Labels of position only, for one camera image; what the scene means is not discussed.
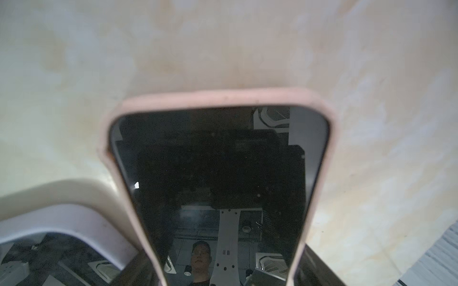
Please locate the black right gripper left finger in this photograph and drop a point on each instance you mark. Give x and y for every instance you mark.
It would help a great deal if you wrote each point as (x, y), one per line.
(139, 272)

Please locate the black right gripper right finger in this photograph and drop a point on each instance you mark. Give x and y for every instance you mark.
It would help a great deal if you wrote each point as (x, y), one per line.
(312, 271)

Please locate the black phone pink edge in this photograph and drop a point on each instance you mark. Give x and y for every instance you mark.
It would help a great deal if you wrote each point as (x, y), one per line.
(221, 186)

